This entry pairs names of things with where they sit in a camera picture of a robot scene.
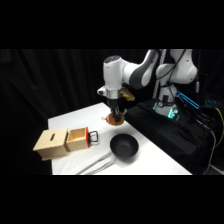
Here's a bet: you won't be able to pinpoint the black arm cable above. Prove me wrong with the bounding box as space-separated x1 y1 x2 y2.
155 49 188 101

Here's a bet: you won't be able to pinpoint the wooden drawer with red front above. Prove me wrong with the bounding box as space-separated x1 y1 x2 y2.
65 126 100 153

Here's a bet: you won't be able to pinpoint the black curtain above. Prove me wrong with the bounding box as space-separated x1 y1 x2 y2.
0 49 224 176

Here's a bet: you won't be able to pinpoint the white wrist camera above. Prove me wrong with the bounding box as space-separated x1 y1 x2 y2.
96 86 110 98

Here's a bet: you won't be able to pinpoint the black bowl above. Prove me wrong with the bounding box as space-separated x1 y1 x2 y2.
109 133 140 160

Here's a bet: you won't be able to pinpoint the small brown bowl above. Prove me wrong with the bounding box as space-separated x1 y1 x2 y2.
106 112 127 128

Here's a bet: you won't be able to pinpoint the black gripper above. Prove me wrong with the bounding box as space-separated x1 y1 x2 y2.
107 97 124 120

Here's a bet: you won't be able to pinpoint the yellow cable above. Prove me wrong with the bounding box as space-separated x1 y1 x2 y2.
211 107 224 151

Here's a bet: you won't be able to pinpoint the yellow wrist connector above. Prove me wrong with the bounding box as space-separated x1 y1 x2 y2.
120 87 136 102

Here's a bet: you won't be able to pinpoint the wooden box with slot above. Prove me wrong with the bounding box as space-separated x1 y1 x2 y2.
32 128 70 162

